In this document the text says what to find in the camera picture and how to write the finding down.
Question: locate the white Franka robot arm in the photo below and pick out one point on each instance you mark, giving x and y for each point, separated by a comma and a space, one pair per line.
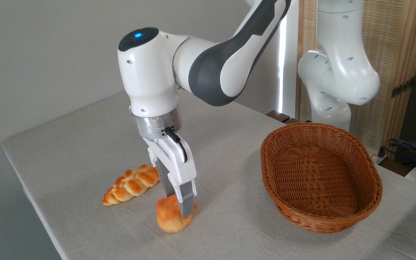
150, 79

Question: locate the black screen hinge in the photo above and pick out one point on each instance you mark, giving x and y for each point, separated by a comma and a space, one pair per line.
403, 87

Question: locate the dark wooden furniture piece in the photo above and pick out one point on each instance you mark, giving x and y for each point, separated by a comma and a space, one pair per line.
278, 116

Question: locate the brown wicker basket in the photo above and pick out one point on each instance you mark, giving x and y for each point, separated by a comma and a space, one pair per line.
320, 180

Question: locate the round golden bread bun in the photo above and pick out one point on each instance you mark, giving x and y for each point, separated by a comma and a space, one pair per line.
169, 216

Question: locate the braided bread loaf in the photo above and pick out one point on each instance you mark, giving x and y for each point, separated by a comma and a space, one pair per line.
132, 184

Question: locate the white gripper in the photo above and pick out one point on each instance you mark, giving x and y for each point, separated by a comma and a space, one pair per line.
179, 164

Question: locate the white power strip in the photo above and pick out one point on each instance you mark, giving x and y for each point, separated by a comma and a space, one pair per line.
379, 159

